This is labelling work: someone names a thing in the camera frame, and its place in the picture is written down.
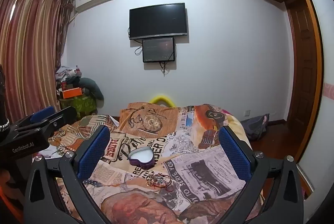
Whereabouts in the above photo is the white sliding wardrobe door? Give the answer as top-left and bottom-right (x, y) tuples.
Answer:
(292, 0), (334, 200)

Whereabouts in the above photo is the orange box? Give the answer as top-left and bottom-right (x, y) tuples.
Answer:
(60, 87), (85, 99)

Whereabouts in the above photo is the dark bag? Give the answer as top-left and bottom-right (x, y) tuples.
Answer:
(240, 113), (271, 141)

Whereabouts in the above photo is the purple heart-shaped tin box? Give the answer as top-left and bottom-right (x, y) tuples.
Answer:
(129, 146), (154, 170)

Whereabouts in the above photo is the red and gold braided bracelet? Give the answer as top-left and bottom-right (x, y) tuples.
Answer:
(156, 172), (173, 186)

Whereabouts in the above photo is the pile of clothes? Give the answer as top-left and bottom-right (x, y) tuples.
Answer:
(54, 64), (105, 102)

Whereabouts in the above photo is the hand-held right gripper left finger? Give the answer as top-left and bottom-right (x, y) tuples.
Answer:
(23, 124), (111, 224)

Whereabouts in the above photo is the striped pink curtain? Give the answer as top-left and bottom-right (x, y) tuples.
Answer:
(0, 0), (75, 124)

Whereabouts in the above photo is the small black monitor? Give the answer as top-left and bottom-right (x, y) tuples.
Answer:
(142, 37), (175, 63)

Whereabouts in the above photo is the printed blanket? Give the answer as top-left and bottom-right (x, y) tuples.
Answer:
(33, 101), (264, 224)

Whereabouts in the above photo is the green patterned bag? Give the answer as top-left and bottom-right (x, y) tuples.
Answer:
(58, 95), (99, 118)

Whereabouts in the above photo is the large black television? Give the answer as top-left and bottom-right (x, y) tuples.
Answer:
(129, 2), (189, 40)

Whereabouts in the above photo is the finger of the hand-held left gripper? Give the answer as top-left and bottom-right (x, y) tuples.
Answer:
(16, 106), (78, 140)
(10, 106), (56, 133)

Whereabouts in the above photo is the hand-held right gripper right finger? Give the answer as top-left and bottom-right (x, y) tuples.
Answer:
(219, 125), (305, 224)

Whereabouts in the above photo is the wooden panelled door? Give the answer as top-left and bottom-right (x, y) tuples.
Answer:
(285, 0), (324, 163)

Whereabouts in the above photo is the yellow foam tube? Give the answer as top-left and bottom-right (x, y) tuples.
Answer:
(149, 95), (176, 108)

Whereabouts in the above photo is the red string bracelet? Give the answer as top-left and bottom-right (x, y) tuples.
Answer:
(151, 182), (174, 190)

